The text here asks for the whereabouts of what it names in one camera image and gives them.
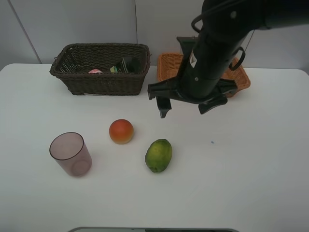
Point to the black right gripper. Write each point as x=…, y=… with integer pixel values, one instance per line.
x=207, y=100

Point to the green lime fruit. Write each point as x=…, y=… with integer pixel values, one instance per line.
x=158, y=155

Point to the red yellow peach fruit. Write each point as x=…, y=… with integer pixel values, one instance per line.
x=121, y=131

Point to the dark green bottle black cap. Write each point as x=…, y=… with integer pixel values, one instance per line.
x=126, y=65

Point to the pink bottle white cap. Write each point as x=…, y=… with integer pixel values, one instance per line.
x=94, y=71

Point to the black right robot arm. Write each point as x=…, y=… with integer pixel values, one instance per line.
x=225, y=24

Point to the light orange wicker basket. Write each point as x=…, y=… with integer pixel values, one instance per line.
x=168, y=65

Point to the dark brown wicker basket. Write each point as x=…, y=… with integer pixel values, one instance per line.
x=74, y=62

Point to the translucent purple plastic cup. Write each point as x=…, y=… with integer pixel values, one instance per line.
x=70, y=152

